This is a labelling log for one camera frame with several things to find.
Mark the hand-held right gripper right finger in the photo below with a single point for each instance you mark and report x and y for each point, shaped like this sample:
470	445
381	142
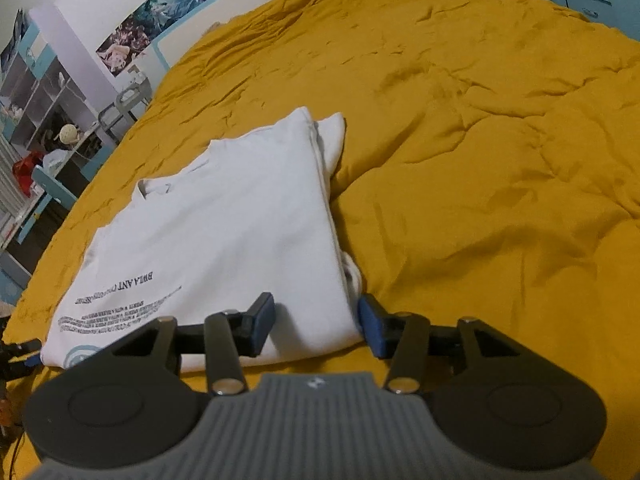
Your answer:
372	325

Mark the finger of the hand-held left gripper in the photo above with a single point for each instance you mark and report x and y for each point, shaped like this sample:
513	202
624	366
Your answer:
12	369
27	347

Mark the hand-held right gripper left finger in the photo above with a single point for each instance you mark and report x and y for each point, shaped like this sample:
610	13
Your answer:
261	325

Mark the white printed sweatshirt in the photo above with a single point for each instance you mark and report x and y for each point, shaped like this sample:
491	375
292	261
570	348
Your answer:
225	220

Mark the blue chair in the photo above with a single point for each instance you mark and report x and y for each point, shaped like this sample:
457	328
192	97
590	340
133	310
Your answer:
52	187

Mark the red bag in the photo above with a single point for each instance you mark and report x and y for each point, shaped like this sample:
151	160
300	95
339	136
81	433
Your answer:
27	172

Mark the white plastic bag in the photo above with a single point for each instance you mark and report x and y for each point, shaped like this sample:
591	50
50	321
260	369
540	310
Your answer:
54	160

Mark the white blue desk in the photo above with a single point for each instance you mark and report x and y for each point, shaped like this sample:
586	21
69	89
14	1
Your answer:
65	160

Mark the yellow quilt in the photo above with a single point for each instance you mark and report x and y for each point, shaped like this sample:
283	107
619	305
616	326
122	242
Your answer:
475	160

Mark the grey trolley cart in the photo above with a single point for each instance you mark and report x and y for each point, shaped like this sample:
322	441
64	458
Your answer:
125	105

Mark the white blue-edged headboard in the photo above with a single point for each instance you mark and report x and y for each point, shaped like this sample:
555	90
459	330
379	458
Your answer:
172	50

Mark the white wall shelf unit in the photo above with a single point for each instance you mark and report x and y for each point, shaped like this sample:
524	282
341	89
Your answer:
45	85

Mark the wall poster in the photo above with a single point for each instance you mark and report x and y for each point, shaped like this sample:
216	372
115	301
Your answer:
157	10
125	47

